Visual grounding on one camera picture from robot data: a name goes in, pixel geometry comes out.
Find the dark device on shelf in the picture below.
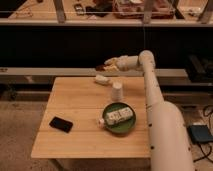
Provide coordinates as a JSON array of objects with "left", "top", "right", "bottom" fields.
[{"left": 73, "top": 3, "right": 85, "bottom": 15}]

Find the white paper cup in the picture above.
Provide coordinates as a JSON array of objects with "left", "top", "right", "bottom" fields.
[{"left": 111, "top": 82, "right": 123, "bottom": 101}]

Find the wooden table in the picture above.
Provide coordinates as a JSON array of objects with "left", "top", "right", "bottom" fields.
[{"left": 30, "top": 76, "right": 164, "bottom": 171}]

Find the clear plastic bin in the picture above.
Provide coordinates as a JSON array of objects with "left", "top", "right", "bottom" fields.
[{"left": 112, "top": 0, "right": 175, "bottom": 19}]

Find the black smartphone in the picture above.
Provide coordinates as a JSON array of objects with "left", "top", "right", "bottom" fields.
[{"left": 49, "top": 117, "right": 73, "bottom": 133}]

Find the black floor cable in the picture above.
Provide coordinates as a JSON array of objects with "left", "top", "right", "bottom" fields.
[{"left": 189, "top": 104, "right": 213, "bottom": 164}]

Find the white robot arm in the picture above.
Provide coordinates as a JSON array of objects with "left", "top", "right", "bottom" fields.
[{"left": 104, "top": 50, "right": 195, "bottom": 171}]

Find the green bowl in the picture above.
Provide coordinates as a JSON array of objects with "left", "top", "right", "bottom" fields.
[{"left": 99, "top": 102, "right": 136, "bottom": 135}]

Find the blue box on floor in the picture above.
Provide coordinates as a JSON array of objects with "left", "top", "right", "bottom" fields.
[{"left": 187, "top": 125, "right": 213, "bottom": 144}]

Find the red pepper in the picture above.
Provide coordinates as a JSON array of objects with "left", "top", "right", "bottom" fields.
[{"left": 95, "top": 65, "right": 105, "bottom": 71}]

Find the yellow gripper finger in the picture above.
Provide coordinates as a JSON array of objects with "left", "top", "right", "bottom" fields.
[
  {"left": 104, "top": 57, "right": 118, "bottom": 65},
  {"left": 103, "top": 65, "right": 119, "bottom": 72}
]

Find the black equipment at right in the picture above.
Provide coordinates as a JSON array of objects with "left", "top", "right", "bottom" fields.
[{"left": 185, "top": 55, "right": 213, "bottom": 83}]

